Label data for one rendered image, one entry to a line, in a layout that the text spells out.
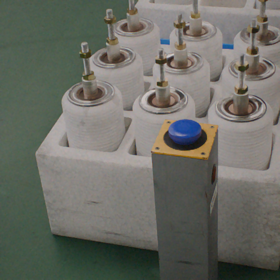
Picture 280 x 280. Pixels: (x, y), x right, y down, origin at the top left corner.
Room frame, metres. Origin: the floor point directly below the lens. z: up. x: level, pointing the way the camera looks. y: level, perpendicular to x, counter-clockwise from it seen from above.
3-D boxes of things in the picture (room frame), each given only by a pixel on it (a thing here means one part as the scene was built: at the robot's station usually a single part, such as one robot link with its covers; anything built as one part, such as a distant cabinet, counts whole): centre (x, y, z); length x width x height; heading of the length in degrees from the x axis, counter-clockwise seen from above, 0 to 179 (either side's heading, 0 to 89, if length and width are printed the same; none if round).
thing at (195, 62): (0.93, -0.08, 0.25); 0.08 x 0.08 x 0.01
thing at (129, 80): (0.97, 0.03, 0.16); 0.10 x 0.10 x 0.18
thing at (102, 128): (0.85, 0.07, 0.16); 0.10 x 0.10 x 0.18
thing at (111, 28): (0.97, 0.03, 0.30); 0.01 x 0.01 x 0.08
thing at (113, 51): (0.97, 0.03, 0.26); 0.02 x 0.02 x 0.03
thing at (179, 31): (0.93, -0.08, 0.30); 0.01 x 0.01 x 0.08
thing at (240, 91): (0.78, -0.16, 0.29); 0.02 x 0.02 x 0.01; 48
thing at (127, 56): (0.97, 0.03, 0.25); 0.08 x 0.08 x 0.01
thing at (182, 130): (0.63, -0.06, 0.32); 0.04 x 0.04 x 0.02
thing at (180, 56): (0.93, -0.08, 0.26); 0.02 x 0.02 x 0.03
